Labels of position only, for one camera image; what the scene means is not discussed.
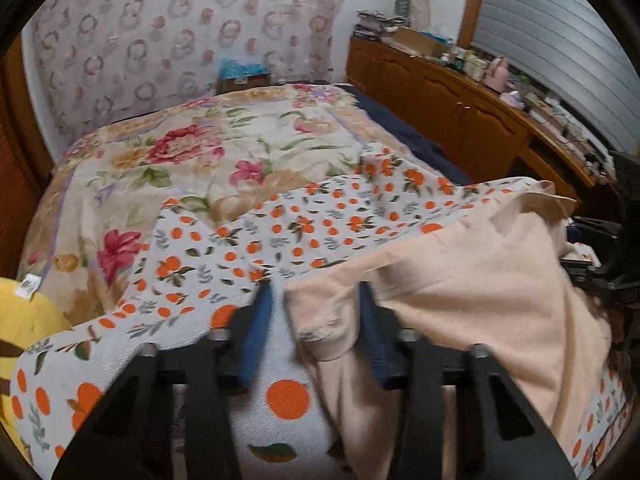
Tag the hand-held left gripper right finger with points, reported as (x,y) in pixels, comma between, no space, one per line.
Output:
(375,340)

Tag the orange fruit print blanket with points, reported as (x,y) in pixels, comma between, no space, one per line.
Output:
(300,225)

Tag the cardboard box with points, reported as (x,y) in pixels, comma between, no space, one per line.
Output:
(420,42)

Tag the stack of folded clothes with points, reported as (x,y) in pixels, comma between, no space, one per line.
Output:
(377,25)

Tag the box with blue cloth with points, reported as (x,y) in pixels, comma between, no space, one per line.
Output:
(244,76)

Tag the pink kettle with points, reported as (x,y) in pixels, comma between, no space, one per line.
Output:
(497,75)

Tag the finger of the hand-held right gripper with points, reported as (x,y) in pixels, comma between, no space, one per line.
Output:
(595,227)
(587,270)

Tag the wooden louvered wardrobe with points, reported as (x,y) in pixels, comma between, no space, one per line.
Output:
(15,185)

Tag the pink printed t-shirt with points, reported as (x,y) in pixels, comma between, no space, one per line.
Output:
(475,285)

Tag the grey window blind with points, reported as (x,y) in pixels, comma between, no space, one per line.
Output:
(550,35)

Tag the small desk fan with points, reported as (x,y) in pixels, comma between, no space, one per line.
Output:
(403,6)

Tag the dark blue bed sheet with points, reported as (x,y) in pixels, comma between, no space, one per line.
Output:
(410,140)

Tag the floral quilt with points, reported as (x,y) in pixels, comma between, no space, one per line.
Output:
(200,150)

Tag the wooden sideboard cabinet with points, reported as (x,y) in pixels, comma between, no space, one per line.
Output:
(450,105)

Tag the cluster of toiletry bottles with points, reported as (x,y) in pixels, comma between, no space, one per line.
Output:
(465,62)

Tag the yellow plush toy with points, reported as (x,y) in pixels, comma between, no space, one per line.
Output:
(20,330)

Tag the small pink container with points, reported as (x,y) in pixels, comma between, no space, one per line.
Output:
(514,100)

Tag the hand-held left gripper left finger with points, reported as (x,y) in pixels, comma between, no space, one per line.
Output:
(255,335)

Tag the wooden window frame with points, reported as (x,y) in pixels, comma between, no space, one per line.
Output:
(472,0)

